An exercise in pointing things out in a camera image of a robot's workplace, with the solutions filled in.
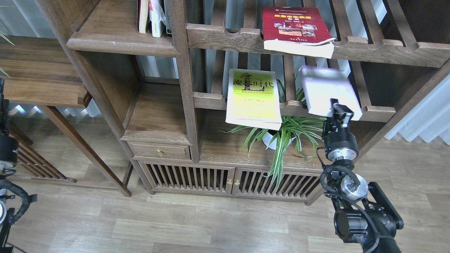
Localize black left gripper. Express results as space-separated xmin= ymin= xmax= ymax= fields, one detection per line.
xmin=0 ymin=136 xmax=18 ymax=169

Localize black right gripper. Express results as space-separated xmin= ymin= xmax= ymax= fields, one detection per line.
xmin=322 ymin=99 xmax=359 ymax=162

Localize white lilac paperback book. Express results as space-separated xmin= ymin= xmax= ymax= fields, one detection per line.
xmin=298 ymin=65 xmax=362 ymax=121

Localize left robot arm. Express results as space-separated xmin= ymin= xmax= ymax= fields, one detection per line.
xmin=0 ymin=77 xmax=37 ymax=253

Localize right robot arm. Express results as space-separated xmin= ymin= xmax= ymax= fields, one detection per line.
xmin=320 ymin=99 xmax=404 ymax=253

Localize spider plant in white pot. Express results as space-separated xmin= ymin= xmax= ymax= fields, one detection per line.
xmin=221 ymin=79 xmax=329 ymax=192

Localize white curtain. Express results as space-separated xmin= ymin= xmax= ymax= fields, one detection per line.
xmin=385 ymin=76 xmax=450 ymax=145

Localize wooden side table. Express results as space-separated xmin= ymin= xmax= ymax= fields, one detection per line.
xmin=0 ymin=36 xmax=133 ymax=197

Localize yellow-green paperback book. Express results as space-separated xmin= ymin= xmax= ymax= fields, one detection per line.
xmin=225 ymin=69 xmax=282 ymax=131

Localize red paperback book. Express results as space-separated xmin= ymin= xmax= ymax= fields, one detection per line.
xmin=262 ymin=5 xmax=335 ymax=59

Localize dark wooden bookshelf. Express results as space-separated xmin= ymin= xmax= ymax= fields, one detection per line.
xmin=36 ymin=0 xmax=449 ymax=205

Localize brass cabinet door knobs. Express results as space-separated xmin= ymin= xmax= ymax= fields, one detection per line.
xmin=226 ymin=179 xmax=240 ymax=185

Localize tan upright book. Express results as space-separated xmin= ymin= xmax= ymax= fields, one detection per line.
xmin=137 ymin=0 xmax=150 ymax=34

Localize white plastic-wrapped upright book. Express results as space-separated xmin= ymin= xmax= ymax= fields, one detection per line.
xmin=149 ymin=0 xmax=166 ymax=38

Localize dark upright book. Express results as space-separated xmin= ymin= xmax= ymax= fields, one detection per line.
xmin=163 ymin=0 xmax=173 ymax=38

